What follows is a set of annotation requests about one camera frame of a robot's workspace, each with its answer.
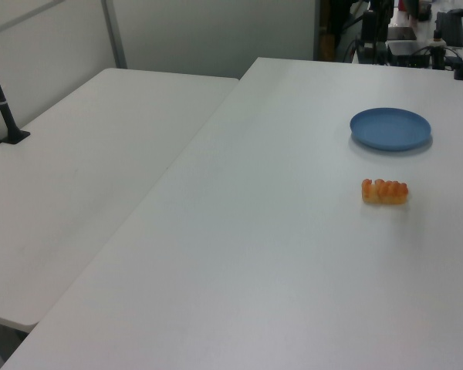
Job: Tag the white side table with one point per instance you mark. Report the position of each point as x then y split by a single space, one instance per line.
81 173

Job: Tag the black tall equipment stand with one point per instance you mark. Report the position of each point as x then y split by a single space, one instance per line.
372 31

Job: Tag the black camera pole with base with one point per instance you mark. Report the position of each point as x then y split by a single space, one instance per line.
2 104

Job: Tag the small black device with cap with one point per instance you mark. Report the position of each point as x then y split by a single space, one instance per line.
438 52

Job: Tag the blue round plate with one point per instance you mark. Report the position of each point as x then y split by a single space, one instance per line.
389 131

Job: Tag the grey metal partition rail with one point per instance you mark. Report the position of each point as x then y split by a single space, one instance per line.
42 17

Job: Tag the black box computer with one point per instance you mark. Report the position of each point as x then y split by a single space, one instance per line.
407 52

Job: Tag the orange toy bread loaf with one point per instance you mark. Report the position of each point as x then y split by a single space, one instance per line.
384 191

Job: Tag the dark grey bag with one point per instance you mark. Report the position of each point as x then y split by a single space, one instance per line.
450 27

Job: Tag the brown cardboard object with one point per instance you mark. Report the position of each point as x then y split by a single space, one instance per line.
326 46

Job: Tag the grey metal partition post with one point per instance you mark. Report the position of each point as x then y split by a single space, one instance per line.
115 34

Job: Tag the dark flat laptop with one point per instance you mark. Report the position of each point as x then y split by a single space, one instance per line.
401 33

